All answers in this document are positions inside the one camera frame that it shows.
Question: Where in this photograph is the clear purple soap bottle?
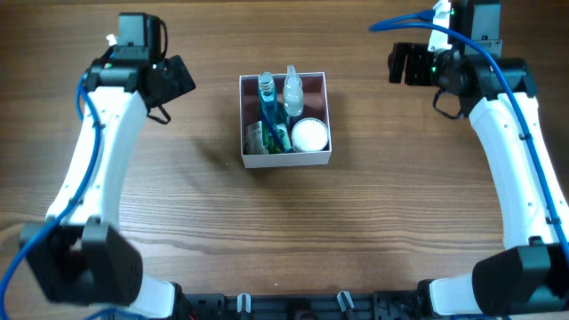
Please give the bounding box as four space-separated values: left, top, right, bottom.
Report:
283 65 304 117

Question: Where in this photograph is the cotton buds round container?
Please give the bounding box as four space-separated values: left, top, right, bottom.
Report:
292 117 329 153

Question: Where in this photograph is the blue disposable razor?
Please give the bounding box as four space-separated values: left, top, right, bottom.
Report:
260 111 293 154

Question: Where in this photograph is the black mounting rail base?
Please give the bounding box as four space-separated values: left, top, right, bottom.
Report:
177 291 512 320

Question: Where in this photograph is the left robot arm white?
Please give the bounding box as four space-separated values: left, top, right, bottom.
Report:
16 56 196 319

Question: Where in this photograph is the green white small carton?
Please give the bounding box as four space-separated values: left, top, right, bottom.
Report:
276 124 292 153

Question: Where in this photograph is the teal liquid bottle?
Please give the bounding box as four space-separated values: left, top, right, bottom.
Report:
258 71 285 125

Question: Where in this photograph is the white cardboard box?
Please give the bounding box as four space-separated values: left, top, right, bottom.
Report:
239 72 333 169

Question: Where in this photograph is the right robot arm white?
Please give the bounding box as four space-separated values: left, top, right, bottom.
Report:
388 43 568 316

